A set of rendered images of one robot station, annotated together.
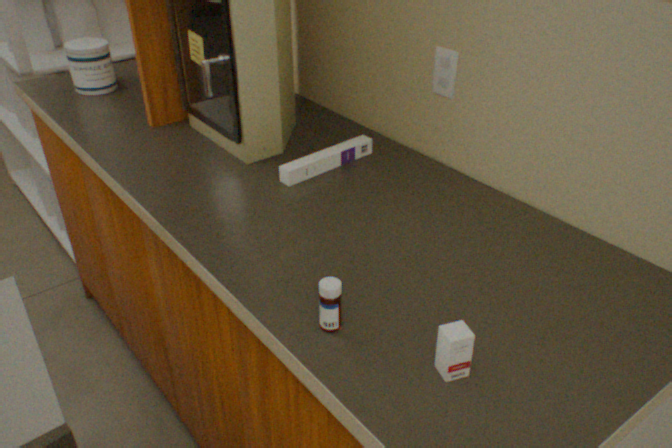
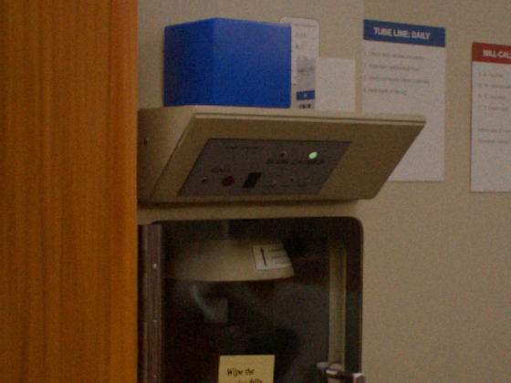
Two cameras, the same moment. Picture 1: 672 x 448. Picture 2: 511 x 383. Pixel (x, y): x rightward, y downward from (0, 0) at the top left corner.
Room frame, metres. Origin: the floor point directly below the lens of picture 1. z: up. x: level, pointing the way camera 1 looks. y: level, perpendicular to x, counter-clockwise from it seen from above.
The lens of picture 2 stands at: (1.47, 1.71, 1.46)
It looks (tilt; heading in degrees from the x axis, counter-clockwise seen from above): 3 degrees down; 272
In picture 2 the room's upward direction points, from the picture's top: straight up
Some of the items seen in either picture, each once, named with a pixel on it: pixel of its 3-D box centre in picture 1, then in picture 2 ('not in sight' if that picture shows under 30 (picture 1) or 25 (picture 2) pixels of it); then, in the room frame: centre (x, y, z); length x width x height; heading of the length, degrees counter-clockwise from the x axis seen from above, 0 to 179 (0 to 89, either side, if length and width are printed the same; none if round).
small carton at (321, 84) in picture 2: not in sight; (325, 86); (1.45, 0.35, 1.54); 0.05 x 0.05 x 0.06; 26
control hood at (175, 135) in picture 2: not in sight; (286, 157); (1.49, 0.38, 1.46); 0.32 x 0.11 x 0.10; 38
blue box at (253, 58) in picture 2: not in sight; (227, 67); (1.56, 0.43, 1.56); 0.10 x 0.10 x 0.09; 38
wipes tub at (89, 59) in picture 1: (91, 66); not in sight; (1.95, 0.80, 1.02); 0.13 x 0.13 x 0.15
